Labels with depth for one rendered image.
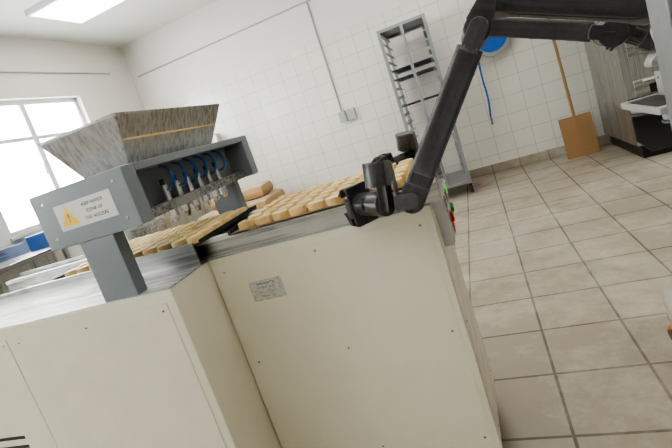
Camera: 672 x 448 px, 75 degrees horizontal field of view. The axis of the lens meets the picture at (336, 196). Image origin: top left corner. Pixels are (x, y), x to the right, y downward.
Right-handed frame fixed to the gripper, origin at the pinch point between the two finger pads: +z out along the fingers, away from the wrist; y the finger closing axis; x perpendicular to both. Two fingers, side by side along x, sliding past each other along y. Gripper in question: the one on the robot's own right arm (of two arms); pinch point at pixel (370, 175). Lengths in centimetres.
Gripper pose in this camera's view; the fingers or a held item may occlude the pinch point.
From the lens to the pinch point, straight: 152.2
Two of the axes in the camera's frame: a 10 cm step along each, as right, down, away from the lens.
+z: -8.3, 3.6, -4.4
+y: -3.3, -9.3, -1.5
